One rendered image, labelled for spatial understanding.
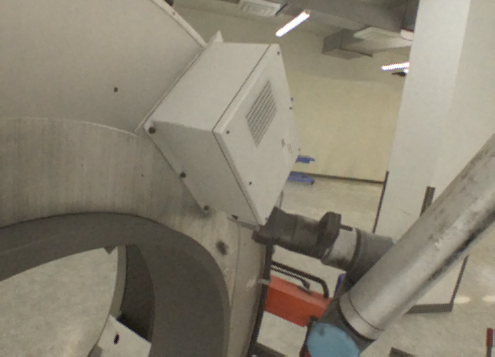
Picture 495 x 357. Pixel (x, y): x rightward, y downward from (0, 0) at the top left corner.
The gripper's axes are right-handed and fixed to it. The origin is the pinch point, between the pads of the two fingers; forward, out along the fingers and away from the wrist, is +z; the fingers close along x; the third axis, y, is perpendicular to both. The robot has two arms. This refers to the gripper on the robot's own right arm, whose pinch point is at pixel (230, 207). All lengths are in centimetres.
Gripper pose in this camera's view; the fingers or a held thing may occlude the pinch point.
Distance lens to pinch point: 62.9
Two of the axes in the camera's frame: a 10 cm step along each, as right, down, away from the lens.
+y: -1.5, 5.1, 8.5
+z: -9.6, -2.9, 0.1
